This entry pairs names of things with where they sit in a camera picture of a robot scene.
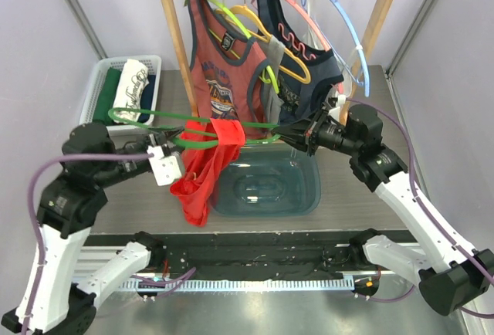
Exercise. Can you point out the navy folded shirt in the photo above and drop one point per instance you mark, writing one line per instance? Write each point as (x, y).
(147, 99)

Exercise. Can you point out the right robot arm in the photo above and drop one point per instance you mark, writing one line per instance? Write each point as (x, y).
(449, 271)

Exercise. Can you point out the green folded shirt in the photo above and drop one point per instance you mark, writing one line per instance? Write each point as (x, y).
(106, 97)

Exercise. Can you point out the maroon graphic tank top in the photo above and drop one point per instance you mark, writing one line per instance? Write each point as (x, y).
(226, 66)

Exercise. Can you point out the lime green hanger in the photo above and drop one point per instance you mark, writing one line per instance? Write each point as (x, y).
(240, 28)

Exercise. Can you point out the navy tank top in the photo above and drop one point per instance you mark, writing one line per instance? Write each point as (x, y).
(311, 72)

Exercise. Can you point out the red tank top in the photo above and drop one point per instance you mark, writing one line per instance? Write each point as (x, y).
(203, 166)

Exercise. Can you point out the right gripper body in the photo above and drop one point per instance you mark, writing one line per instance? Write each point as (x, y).
(312, 134)

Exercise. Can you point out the light blue hanger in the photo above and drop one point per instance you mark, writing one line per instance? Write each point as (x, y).
(329, 21)

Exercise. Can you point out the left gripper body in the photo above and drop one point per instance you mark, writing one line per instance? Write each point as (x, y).
(130, 167)

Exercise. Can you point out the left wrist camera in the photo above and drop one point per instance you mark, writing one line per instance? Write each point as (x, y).
(167, 167)

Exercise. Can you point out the teal plastic tub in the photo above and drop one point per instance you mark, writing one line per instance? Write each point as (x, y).
(267, 181)

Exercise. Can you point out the green plastic hanger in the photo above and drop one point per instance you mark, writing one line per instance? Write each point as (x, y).
(117, 114)

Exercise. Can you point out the white plastic basket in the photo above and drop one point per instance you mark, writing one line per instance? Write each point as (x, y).
(95, 84)

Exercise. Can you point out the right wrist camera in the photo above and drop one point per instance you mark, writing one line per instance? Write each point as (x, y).
(334, 105)

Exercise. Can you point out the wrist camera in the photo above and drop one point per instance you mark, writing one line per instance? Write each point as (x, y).
(167, 167)
(334, 105)

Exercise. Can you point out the grey tank top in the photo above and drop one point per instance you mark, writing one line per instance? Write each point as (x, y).
(271, 103)

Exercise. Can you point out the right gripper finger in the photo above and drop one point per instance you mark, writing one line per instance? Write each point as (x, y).
(296, 129)
(298, 144)

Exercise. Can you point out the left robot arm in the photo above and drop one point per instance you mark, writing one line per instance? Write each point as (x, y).
(64, 216)

